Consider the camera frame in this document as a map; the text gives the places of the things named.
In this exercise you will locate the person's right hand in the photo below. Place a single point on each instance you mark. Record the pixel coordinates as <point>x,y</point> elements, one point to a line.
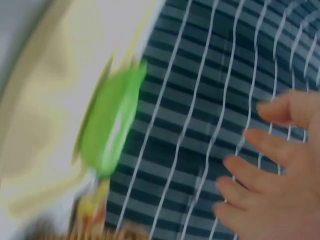
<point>287,180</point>

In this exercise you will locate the green oblong object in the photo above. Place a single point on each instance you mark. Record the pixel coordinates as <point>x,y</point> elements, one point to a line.
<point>112,120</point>

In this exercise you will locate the yellow orange packet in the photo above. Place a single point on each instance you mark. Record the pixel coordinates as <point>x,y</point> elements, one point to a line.
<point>93,202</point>

